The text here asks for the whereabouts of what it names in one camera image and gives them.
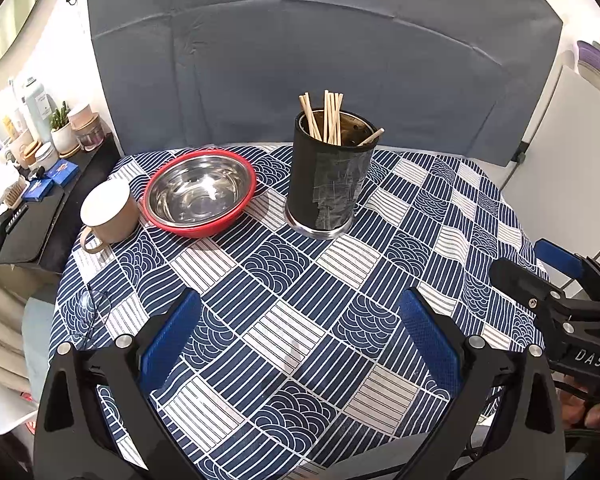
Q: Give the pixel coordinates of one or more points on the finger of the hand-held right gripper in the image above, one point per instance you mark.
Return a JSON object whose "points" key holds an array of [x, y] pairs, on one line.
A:
{"points": [[522, 277], [555, 255]]}

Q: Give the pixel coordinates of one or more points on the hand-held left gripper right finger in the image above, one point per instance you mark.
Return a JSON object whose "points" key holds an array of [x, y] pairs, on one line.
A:
{"points": [[430, 345]]}

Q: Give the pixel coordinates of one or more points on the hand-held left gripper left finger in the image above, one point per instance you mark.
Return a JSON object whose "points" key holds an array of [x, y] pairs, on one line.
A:
{"points": [[172, 345]]}

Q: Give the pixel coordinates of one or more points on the black cylindrical utensil holder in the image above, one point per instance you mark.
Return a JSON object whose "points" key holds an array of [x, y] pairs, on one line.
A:
{"points": [[325, 180]]}

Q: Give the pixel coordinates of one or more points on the bunch of wooden chopsticks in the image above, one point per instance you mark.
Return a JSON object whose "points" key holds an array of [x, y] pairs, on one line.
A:
{"points": [[326, 115]]}

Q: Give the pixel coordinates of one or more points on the person's right hand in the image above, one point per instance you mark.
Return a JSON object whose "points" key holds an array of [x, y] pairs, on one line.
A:
{"points": [[587, 412]]}

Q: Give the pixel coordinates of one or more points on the clear eyeglasses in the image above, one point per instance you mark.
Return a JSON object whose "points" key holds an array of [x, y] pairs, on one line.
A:
{"points": [[94, 305]]}

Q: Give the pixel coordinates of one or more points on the white cabinet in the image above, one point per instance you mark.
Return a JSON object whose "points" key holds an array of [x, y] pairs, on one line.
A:
{"points": [[570, 160]]}

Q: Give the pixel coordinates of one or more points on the beige mug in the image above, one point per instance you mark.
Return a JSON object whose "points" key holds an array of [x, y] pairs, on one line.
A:
{"points": [[112, 210]]}

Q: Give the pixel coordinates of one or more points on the blue and white patterned tablecloth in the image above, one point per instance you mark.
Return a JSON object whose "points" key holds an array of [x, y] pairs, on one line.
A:
{"points": [[300, 270]]}

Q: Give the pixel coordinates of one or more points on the red bowl with steel inside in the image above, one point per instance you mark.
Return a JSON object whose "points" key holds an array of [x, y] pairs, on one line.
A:
{"points": [[200, 195]]}

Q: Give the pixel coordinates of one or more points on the blue box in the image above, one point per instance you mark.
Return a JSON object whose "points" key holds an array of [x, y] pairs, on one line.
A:
{"points": [[39, 190], [62, 171]]}

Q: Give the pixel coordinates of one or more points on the white round jar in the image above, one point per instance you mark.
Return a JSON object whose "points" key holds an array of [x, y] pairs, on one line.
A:
{"points": [[47, 156]]}

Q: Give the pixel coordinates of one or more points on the small potted plant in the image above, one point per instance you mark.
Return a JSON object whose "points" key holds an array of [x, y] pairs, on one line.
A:
{"points": [[62, 135]]}

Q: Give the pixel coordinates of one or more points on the pink ceramic pot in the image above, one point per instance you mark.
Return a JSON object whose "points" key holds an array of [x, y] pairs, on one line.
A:
{"points": [[80, 114]]}

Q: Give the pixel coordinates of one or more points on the pale green bottle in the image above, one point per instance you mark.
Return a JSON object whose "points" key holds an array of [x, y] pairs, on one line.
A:
{"points": [[37, 110]]}

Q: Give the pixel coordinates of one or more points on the grey backdrop cloth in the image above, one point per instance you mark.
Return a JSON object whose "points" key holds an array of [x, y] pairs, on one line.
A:
{"points": [[330, 60]]}

